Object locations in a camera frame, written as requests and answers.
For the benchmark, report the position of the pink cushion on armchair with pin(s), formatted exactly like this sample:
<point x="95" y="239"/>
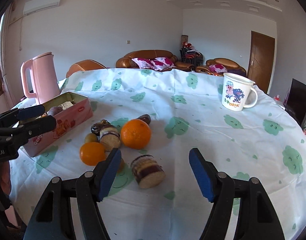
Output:
<point x="217" y="68"/>

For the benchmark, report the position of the left hand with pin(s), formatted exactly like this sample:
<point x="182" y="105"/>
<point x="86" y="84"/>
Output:
<point x="5" y="180"/>

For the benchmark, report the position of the brown wooden door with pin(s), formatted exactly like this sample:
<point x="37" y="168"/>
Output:
<point x="261" y="60"/>

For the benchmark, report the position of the black television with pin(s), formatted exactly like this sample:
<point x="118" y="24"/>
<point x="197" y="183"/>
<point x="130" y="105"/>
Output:
<point x="295" y="104"/>

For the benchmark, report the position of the small layered cake jar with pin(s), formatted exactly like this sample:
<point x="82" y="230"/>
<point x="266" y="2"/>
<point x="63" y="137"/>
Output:
<point x="147" y="172"/>

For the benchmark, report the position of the purple passion fruit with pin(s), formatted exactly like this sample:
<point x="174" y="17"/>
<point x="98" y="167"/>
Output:
<point x="55" y="110"/>

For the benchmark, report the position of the small yellow-green kiwi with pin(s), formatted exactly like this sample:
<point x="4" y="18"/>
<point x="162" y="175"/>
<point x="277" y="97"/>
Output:
<point x="91" y="137"/>

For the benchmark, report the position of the brown leather armchair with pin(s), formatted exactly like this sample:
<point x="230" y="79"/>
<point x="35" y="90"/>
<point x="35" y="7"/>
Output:
<point x="231" y="66"/>

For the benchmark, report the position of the pink biscuit tin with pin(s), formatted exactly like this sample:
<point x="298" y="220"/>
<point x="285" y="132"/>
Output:
<point x="65" y="121"/>

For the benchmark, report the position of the brown leather chair back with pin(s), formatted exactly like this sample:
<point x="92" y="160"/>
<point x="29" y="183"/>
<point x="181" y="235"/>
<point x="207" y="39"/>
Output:
<point x="83" y="66"/>

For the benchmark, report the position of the white air conditioner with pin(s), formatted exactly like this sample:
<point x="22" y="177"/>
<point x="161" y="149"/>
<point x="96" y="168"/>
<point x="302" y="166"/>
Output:
<point x="33" y="6"/>

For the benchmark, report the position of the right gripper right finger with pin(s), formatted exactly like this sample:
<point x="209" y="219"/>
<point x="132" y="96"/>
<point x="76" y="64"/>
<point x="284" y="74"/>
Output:
<point x="257" y="218"/>

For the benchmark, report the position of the white cloud-print tablecloth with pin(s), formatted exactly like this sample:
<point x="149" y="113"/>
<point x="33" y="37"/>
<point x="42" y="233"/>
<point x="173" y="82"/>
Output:
<point x="186" y="112"/>

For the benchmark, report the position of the pink electric kettle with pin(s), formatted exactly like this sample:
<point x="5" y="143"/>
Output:
<point x="43" y="78"/>

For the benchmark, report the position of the stacked dark chairs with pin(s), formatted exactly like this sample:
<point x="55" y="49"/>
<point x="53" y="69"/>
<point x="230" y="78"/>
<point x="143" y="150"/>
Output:
<point x="189" y="54"/>

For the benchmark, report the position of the small orange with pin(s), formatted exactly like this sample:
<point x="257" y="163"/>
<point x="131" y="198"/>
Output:
<point x="92" y="153"/>

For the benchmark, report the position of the small tan fruit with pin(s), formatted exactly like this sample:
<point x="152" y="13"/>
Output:
<point x="121" y="166"/>

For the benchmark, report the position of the white cartoon mug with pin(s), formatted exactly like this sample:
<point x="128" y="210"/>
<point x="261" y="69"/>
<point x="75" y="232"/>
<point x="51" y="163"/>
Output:
<point x="235" y="92"/>

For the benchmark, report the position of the dark wrapped date candy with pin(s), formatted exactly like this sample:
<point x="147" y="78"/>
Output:
<point x="145" y="118"/>

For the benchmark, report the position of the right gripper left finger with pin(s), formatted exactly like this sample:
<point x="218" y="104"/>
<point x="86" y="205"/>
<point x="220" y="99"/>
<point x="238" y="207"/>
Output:
<point x="52" y="217"/>

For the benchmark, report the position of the pink floral cushion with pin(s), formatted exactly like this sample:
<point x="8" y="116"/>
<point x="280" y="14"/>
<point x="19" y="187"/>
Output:
<point x="162" y="63"/>
<point x="143" y="63"/>

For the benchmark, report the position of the brown leather sofa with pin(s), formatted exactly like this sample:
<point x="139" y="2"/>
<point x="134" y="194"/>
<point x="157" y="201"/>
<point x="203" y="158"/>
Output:
<point x="148" y="56"/>

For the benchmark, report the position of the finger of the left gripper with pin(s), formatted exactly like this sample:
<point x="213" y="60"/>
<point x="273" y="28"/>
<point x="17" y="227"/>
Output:
<point x="37" y="127"/>
<point x="11" y="117"/>

